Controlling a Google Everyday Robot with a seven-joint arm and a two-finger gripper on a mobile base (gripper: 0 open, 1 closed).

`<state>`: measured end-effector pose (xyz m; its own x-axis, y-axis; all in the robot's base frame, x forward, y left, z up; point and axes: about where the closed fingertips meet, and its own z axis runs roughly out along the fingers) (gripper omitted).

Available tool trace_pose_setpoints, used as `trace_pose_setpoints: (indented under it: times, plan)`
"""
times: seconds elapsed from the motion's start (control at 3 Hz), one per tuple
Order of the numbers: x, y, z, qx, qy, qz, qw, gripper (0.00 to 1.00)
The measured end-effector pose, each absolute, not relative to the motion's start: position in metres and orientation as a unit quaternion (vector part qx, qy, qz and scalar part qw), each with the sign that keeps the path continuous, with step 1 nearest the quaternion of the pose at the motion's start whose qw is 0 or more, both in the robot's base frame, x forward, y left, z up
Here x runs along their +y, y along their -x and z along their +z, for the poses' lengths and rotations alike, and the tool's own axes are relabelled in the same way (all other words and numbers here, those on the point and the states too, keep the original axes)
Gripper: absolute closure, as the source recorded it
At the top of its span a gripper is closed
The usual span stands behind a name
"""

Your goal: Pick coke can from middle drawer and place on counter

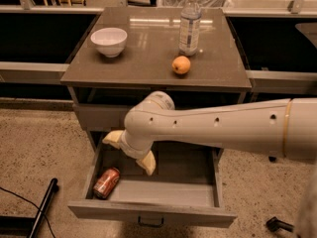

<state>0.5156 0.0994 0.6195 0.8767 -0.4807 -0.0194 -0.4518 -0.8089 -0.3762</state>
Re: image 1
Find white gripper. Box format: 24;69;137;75
102;130;156;176

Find red coke can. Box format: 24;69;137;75
93;168;120;199

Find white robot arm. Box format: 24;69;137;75
103;91;317;175

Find closed grey top drawer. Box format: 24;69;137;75
73;104;130;131

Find grey drawer cabinet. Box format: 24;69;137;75
59;6;254;230

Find open grey middle drawer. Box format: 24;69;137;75
68;142;236;228

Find black floor stand leg left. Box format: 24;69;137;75
28;178;59;238

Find orange fruit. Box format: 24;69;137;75
171;56;191;74

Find white ceramic bowl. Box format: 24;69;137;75
90;28;128;58

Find clear plastic water bottle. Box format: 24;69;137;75
178;0;202;57

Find black stand foot bottom right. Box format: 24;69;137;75
265;217;293;232

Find black middle drawer handle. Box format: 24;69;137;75
138;216;164;228

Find black cable on floor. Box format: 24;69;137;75
0;185;57;238

